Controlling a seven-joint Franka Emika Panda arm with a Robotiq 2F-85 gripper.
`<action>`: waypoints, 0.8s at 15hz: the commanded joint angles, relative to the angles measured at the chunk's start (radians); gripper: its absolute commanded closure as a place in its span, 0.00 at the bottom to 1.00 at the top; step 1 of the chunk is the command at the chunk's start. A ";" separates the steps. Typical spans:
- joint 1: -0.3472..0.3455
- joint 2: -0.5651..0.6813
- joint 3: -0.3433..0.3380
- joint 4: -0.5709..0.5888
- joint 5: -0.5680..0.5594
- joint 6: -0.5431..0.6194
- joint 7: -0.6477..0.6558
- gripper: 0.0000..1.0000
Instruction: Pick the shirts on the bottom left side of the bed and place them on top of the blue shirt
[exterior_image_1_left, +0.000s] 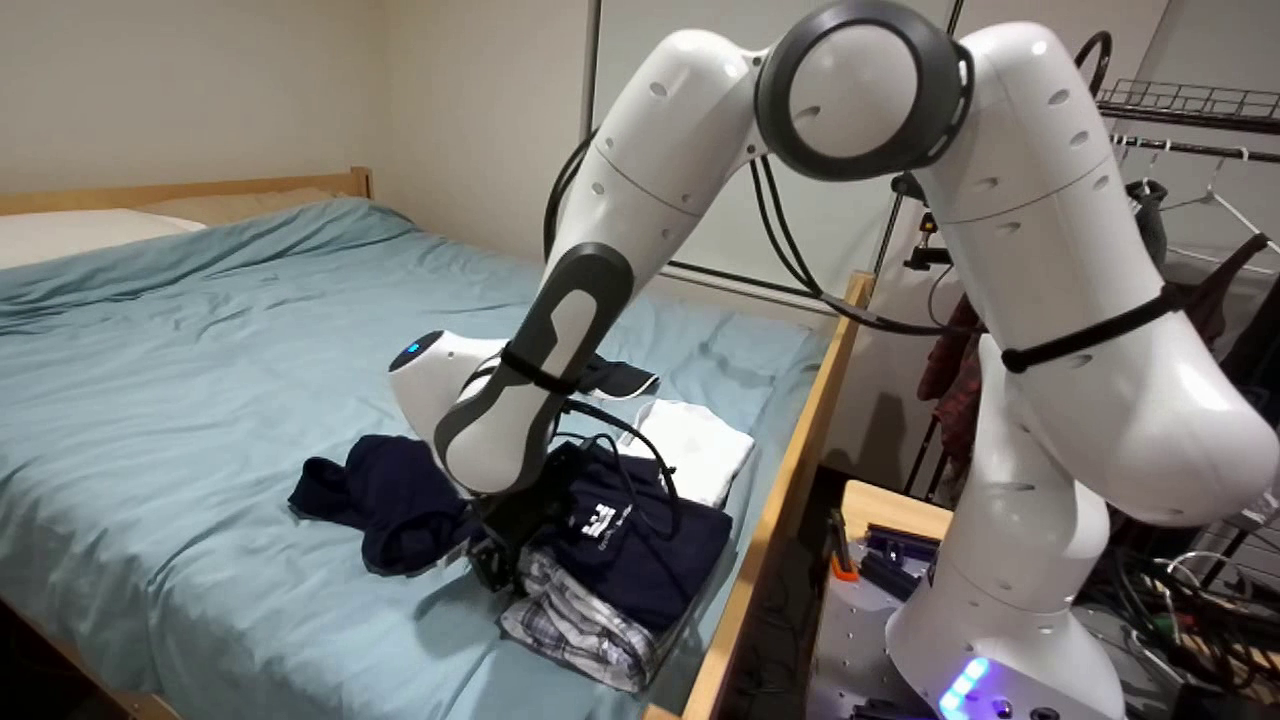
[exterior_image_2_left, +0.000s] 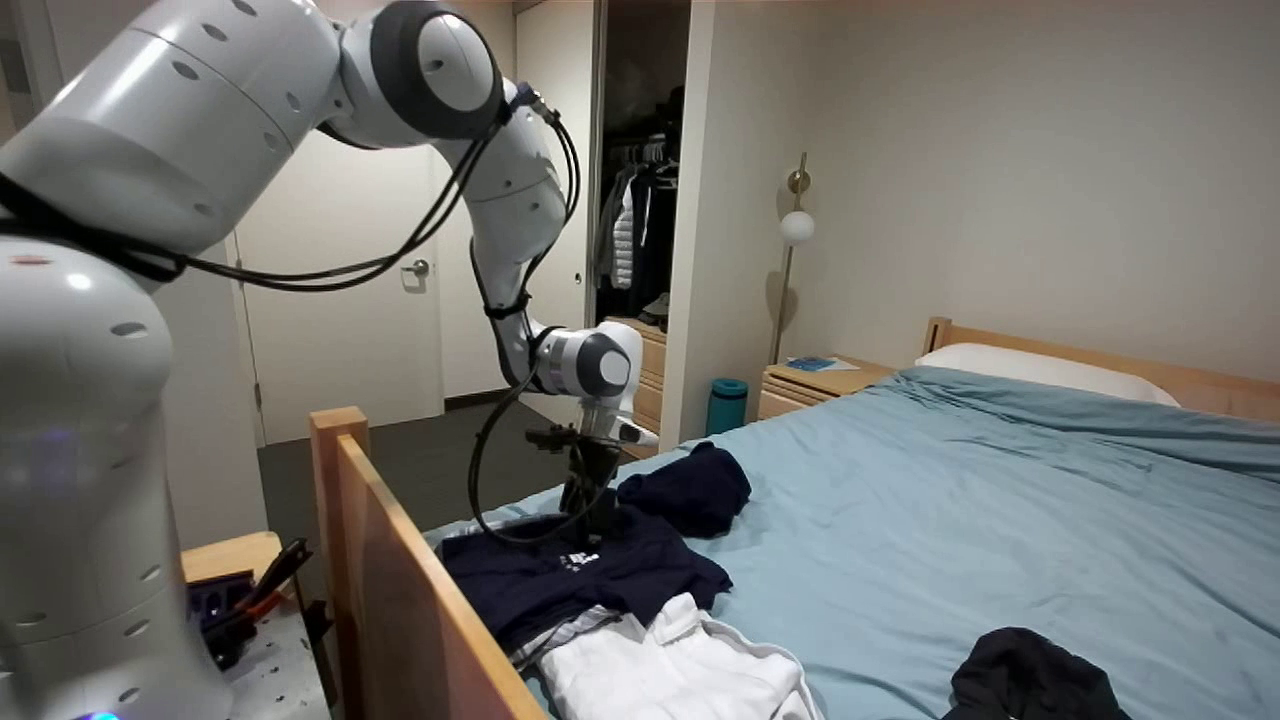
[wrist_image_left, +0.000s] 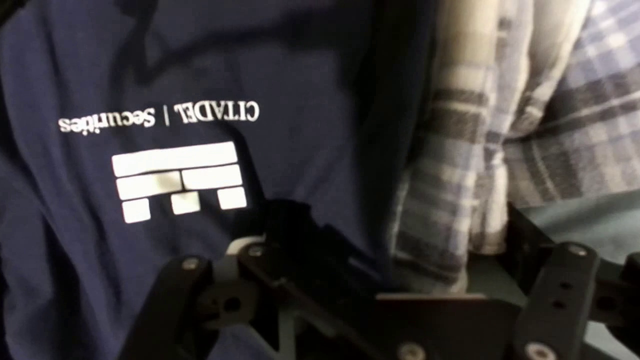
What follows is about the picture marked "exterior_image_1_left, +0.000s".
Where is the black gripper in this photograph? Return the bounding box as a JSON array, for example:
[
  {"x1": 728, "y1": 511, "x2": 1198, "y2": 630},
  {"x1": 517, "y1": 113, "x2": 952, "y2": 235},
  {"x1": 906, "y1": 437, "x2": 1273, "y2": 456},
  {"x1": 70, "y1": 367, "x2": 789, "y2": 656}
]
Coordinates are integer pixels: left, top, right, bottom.
[{"x1": 463, "y1": 443, "x2": 583, "y2": 591}]

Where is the plaid checked shirt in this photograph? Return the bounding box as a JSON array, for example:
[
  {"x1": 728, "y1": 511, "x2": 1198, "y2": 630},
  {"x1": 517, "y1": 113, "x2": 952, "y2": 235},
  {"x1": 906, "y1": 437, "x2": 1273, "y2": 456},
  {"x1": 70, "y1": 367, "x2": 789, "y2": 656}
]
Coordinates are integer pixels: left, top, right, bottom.
[{"x1": 499, "y1": 551, "x2": 658, "y2": 690}]

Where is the navy blue printed shirt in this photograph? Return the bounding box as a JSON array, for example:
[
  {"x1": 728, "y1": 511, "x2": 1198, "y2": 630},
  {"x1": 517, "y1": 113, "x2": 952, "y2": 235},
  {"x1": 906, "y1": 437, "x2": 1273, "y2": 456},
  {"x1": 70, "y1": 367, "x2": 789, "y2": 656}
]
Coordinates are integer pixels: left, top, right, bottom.
[{"x1": 542, "y1": 443, "x2": 734, "y2": 630}]

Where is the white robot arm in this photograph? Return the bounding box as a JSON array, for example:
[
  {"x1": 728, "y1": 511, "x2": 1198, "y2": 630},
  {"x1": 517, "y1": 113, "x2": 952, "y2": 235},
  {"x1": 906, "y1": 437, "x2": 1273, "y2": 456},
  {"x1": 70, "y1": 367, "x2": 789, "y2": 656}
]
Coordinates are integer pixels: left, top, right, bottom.
[{"x1": 387, "y1": 0, "x2": 1278, "y2": 720}]

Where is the white folded shirt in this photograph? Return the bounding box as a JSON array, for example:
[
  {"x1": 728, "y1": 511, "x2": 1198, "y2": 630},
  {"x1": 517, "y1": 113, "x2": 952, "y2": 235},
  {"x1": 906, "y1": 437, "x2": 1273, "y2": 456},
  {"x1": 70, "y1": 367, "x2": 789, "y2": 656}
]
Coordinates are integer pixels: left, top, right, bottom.
[{"x1": 619, "y1": 398, "x2": 752, "y2": 506}]

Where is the light blue bed sheet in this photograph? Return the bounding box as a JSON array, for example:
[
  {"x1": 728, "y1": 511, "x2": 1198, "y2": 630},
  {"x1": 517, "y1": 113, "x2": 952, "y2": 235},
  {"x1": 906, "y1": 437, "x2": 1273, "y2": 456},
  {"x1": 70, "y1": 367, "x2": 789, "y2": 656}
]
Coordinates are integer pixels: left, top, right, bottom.
[{"x1": 0, "y1": 195, "x2": 833, "y2": 720}]

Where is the small wooden side table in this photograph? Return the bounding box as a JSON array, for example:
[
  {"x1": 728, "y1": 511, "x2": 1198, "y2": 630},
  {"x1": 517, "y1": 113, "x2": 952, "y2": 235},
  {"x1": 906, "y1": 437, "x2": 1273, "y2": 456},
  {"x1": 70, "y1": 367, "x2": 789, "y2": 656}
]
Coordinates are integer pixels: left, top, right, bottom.
[{"x1": 842, "y1": 481, "x2": 952, "y2": 549}]

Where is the white window blind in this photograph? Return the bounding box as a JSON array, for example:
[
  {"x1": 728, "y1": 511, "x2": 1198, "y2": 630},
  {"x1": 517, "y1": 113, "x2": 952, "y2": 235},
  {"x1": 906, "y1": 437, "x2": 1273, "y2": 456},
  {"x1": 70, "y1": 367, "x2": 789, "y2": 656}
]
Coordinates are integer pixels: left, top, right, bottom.
[{"x1": 555, "y1": 0, "x2": 963, "y2": 288}]

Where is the metal clothes rack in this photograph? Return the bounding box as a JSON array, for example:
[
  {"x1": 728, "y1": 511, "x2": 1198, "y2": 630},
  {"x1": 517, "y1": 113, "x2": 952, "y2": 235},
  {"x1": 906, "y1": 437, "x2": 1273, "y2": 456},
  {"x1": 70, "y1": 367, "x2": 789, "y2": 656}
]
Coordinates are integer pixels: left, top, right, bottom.
[{"x1": 1096, "y1": 70, "x2": 1280, "y2": 245}]

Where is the wooden bed frame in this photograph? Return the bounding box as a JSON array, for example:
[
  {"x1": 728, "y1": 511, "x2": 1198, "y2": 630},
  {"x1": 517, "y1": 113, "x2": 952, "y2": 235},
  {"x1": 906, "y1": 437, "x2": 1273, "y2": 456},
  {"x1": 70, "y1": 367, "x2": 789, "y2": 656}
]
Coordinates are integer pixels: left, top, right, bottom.
[{"x1": 0, "y1": 165, "x2": 876, "y2": 720}]

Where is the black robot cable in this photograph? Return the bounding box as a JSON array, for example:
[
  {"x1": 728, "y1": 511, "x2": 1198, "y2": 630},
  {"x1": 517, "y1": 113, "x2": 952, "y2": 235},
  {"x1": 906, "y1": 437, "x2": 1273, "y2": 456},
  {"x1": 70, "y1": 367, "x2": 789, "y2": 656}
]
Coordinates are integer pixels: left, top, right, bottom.
[{"x1": 536, "y1": 125, "x2": 963, "y2": 338}]

